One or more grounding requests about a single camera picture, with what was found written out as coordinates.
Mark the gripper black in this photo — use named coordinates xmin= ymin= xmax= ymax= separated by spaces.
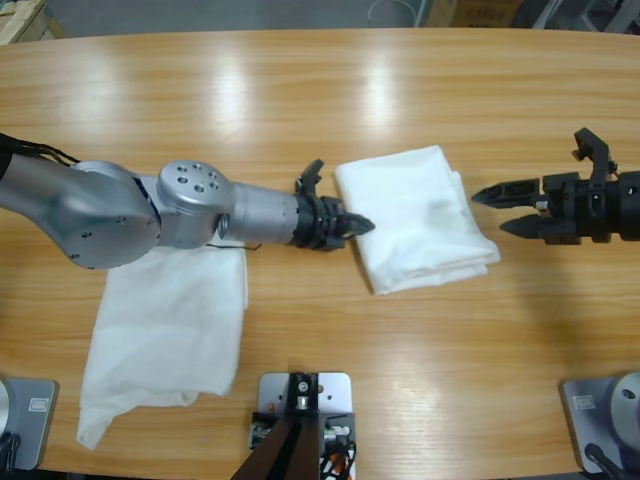
xmin=292 ymin=194 xmax=376 ymax=252
xmin=472 ymin=171 xmax=629 ymax=246

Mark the white t-shirt with small logo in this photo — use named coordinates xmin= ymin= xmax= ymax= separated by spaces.
xmin=333 ymin=144 xmax=502 ymax=296

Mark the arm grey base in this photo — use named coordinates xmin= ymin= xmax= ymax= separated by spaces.
xmin=0 ymin=377 xmax=60 ymax=471
xmin=559 ymin=370 xmax=640 ymax=474

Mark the brown cardboard box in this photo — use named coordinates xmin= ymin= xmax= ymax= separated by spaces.
xmin=452 ymin=0 xmax=516 ymax=29

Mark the light wooden box stack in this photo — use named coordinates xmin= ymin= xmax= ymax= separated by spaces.
xmin=0 ymin=0 xmax=66 ymax=46

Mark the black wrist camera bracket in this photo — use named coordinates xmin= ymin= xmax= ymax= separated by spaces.
xmin=572 ymin=127 xmax=621 ymax=184
xmin=292 ymin=158 xmax=326 ymax=201

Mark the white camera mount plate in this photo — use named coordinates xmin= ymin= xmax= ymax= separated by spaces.
xmin=257 ymin=372 xmax=354 ymax=416

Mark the black post clamp bracket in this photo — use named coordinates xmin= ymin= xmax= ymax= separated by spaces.
xmin=249 ymin=410 xmax=357 ymax=451

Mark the grey metal frame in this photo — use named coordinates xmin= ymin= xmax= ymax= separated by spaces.
xmin=529 ymin=0 xmax=640 ymax=36

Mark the white wire frame chair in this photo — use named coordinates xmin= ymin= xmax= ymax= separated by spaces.
xmin=367 ymin=0 xmax=430 ymax=29

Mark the orange and black cable bundle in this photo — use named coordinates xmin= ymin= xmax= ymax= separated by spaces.
xmin=319 ymin=442 xmax=359 ymax=480

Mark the dark camera post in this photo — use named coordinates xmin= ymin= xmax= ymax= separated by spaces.
xmin=234 ymin=370 xmax=322 ymax=480

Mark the black base cable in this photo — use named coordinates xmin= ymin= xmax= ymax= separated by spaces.
xmin=584 ymin=443 xmax=621 ymax=480
xmin=0 ymin=432 xmax=21 ymax=471

